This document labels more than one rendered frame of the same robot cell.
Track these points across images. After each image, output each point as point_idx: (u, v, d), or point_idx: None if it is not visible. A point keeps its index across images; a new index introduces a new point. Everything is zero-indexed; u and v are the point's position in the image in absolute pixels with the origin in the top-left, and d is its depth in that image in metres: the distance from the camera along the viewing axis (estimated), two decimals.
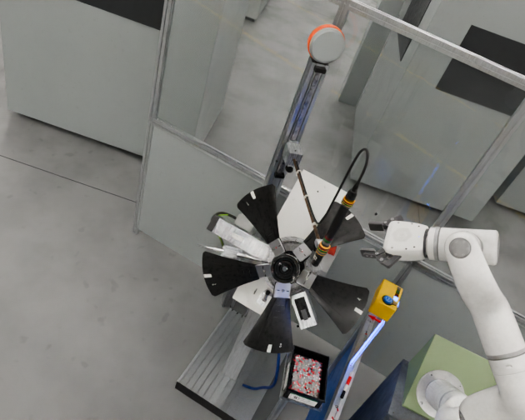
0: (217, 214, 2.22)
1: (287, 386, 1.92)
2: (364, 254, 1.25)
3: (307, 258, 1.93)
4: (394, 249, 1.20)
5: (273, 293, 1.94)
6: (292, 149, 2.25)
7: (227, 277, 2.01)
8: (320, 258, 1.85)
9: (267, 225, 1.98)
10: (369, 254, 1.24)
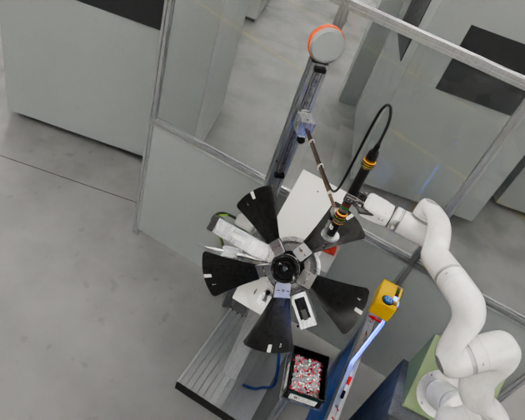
0: (217, 214, 2.22)
1: (287, 386, 1.92)
2: None
3: (307, 258, 1.93)
4: None
5: (273, 293, 1.94)
6: (303, 118, 2.14)
7: (227, 277, 2.01)
8: (337, 228, 1.74)
9: (267, 225, 1.98)
10: None
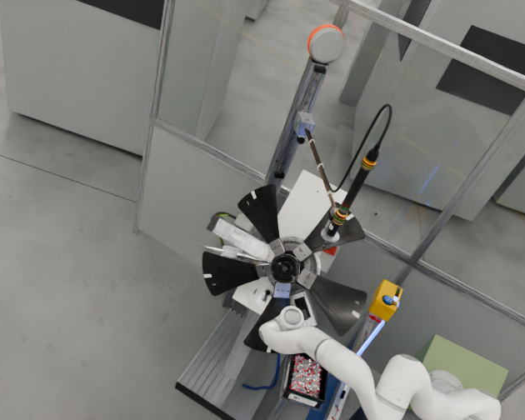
0: (217, 214, 2.22)
1: (287, 386, 1.92)
2: None
3: (302, 286, 1.93)
4: None
5: (257, 264, 1.96)
6: (303, 118, 2.14)
7: (258, 214, 2.01)
8: (337, 228, 1.74)
9: (322, 238, 1.95)
10: None
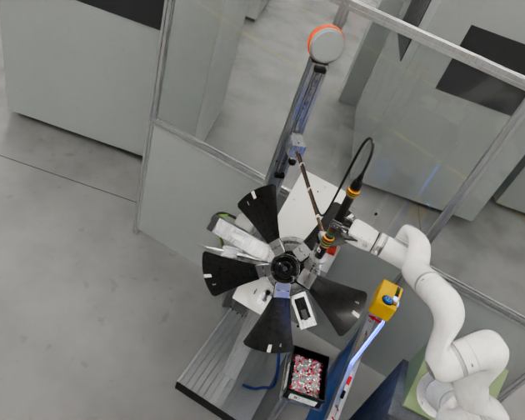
0: (217, 214, 2.22)
1: (287, 386, 1.92)
2: None
3: (302, 286, 1.93)
4: None
5: (257, 264, 1.96)
6: (294, 142, 2.22)
7: (258, 214, 2.01)
8: (324, 251, 1.82)
9: None
10: None
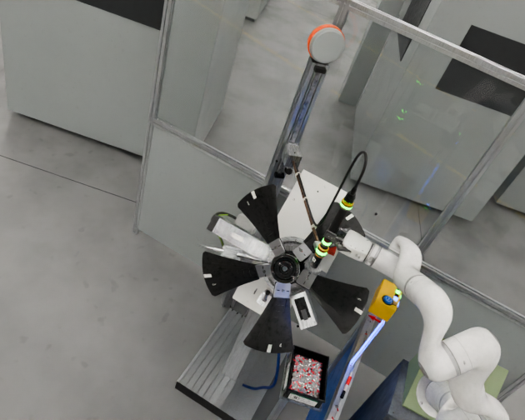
0: (217, 214, 2.22)
1: (287, 386, 1.92)
2: None
3: (302, 286, 1.93)
4: None
5: (257, 264, 1.96)
6: (291, 151, 2.26)
7: (258, 214, 2.01)
8: (319, 261, 1.86)
9: (322, 238, 1.95)
10: None
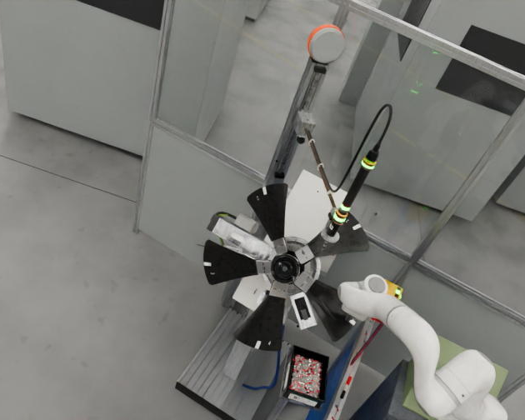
0: (217, 214, 2.22)
1: (287, 386, 1.92)
2: (346, 313, 1.90)
3: (299, 288, 1.93)
4: None
5: (258, 260, 1.96)
6: (303, 118, 2.14)
7: (267, 211, 2.00)
8: (337, 228, 1.74)
9: (326, 244, 1.94)
10: None
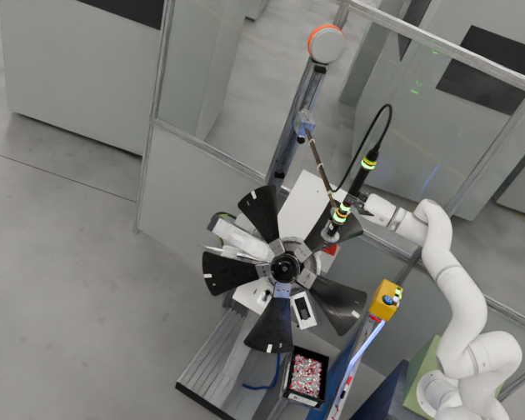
0: (217, 214, 2.22)
1: (287, 386, 1.92)
2: None
3: (274, 289, 1.95)
4: None
5: (280, 240, 1.95)
6: (303, 118, 2.14)
7: None
8: (337, 228, 1.74)
9: (325, 294, 1.93)
10: None
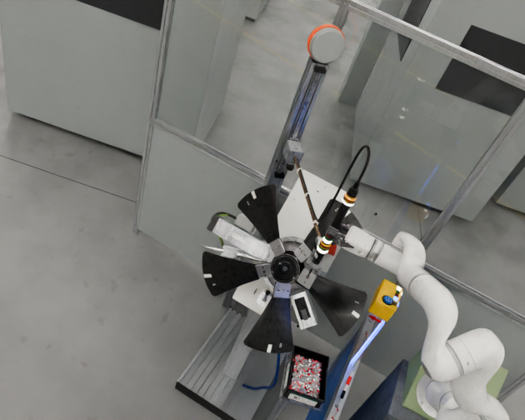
0: (217, 214, 2.22)
1: (287, 386, 1.92)
2: None
3: (274, 289, 1.95)
4: None
5: (280, 240, 1.95)
6: (292, 147, 2.24)
7: (328, 224, 1.96)
8: (321, 257, 1.85)
9: (325, 294, 1.93)
10: None
